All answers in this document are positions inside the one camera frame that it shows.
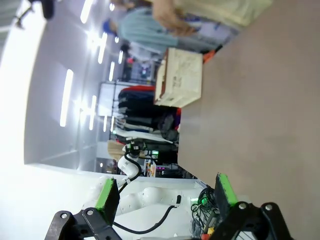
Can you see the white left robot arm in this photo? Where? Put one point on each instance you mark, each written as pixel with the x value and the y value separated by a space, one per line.
pixel 150 197

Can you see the tan cardboard piece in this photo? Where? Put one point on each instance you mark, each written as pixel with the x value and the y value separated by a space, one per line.
pixel 115 150

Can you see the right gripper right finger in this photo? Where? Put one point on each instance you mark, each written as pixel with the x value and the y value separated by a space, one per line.
pixel 225 197

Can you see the orange hanging garment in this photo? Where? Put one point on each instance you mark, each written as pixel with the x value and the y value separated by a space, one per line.
pixel 211 53

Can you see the person's right hand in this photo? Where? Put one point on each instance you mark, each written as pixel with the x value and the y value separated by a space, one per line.
pixel 185 28

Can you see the ceiling light strip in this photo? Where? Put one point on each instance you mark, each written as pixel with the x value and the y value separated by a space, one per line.
pixel 86 11
pixel 102 48
pixel 92 112

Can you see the red emergency stop button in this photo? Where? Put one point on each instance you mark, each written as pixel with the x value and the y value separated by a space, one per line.
pixel 207 233

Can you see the black overhead camera rig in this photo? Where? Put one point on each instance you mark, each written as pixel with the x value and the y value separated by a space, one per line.
pixel 47 8

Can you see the person in yellow shirt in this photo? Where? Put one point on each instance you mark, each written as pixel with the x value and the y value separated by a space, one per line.
pixel 225 10

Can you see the cream folding basket brown rim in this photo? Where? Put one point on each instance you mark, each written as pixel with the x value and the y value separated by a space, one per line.
pixel 185 77

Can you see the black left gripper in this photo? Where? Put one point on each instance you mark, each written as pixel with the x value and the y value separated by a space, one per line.
pixel 135 148

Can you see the light blue fuzzy garment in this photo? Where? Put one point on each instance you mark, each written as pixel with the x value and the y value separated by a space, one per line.
pixel 142 32

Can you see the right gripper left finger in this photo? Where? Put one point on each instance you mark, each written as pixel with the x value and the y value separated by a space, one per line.
pixel 107 197

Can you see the rack of dark clothes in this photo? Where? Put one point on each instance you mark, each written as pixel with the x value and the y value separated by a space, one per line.
pixel 140 107

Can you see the person's right forearm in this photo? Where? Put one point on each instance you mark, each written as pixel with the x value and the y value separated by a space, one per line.
pixel 162 12

